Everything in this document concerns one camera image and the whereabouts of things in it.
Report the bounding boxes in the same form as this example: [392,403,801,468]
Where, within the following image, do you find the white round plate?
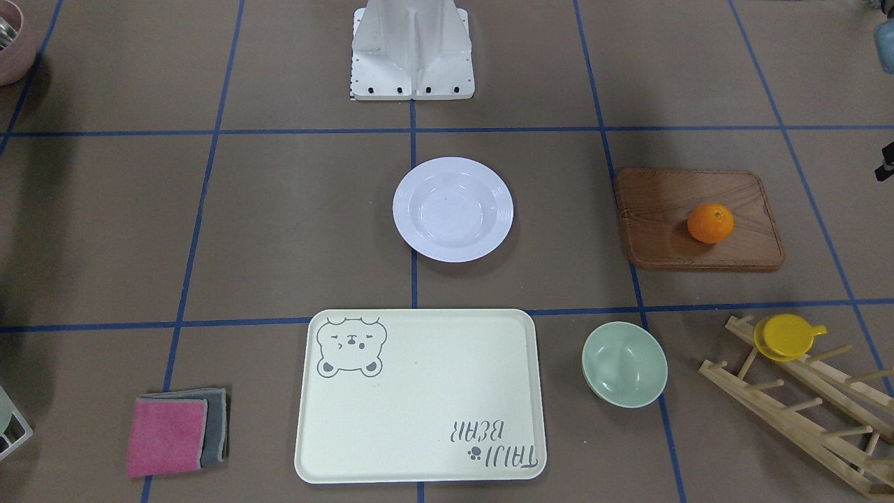
[392,156,515,263]

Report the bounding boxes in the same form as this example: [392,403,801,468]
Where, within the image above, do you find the orange fruit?
[687,203,735,245]

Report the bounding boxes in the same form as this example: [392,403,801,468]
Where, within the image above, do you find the cream bear print tray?
[294,309,548,484]

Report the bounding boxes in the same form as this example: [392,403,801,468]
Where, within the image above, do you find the brown wooden tray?
[614,168,785,272]

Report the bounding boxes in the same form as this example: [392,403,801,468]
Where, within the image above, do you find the green bowl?
[581,321,668,409]

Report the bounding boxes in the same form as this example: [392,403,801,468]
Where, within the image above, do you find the grey cloth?
[139,388,228,470]

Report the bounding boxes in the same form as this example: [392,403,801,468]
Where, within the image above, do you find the pink cloth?
[126,398,207,478]

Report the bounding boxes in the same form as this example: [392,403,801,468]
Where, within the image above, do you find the yellow cup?
[753,313,828,362]

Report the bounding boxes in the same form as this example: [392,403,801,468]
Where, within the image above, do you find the wooden dish rack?
[699,316,893,502]

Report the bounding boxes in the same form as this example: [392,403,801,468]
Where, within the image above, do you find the pink bowl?
[1,1,39,87]

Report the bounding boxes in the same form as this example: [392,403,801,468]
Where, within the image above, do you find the blue cup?
[874,18,894,75]

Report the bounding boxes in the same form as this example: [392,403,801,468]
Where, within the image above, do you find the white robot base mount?
[349,1,476,101]

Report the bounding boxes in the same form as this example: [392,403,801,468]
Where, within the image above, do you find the white wire cup rack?
[0,388,34,461]

